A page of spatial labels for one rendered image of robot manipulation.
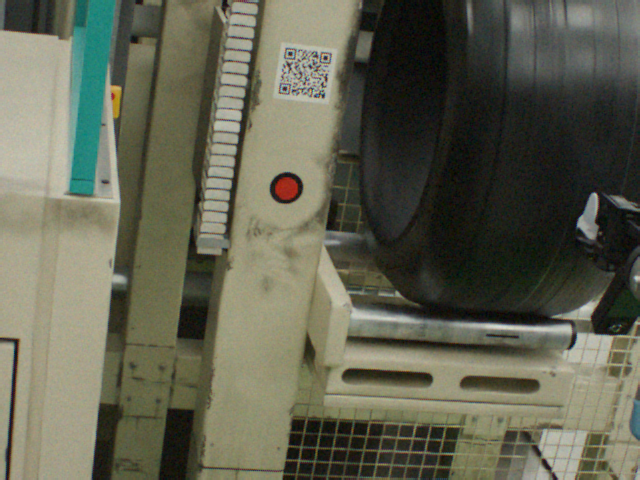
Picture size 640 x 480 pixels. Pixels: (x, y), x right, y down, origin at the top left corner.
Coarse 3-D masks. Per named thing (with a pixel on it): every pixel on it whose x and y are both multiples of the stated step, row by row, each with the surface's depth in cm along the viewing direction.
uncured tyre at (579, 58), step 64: (384, 0) 191; (448, 0) 160; (512, 0) 153; (576, 0) 155; (384, 64) 196; (448, 64) 157; (512, 64) 151; (576, 64) 153; (384, 128) 204; (448, 128) 156; (512, 128) 151; (576, 128) 153; (384, 192) 201; (448, 192) 157; (512, 192) 154; (576, 192) 155; (384, 256) 180; (448, 256) 162; (512, 256) 160; (576, 256) 161
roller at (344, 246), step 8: (328, 232) 198; (336, 232) 199; (344, 232) 199; (328, 240) 197; (336, 240) 197; (344, 240) 198; (352, 240) 198; (360, 240) 198; (328, 248) 197; (336, 248) 197; (344, 248) 198; (352, 248) 198; (360, 248) 198; (336, 256) 198; (344, 256) 198; (352, 256) 198; (360, 256) 199; (368, 256) 199
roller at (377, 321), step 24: (360, 312) 171; (384, 312) 172; (408, 312) 173; (432, 312) 174; (456, 312) 176; (360, 336) 173; (384, 336) 173; (408, 336) 173; (432, 336) 174; (456, 336) 175; (480, 336) 175; (504, 336) 176; (528, 336) 177; (552, 336) 177; (576, 336) 178
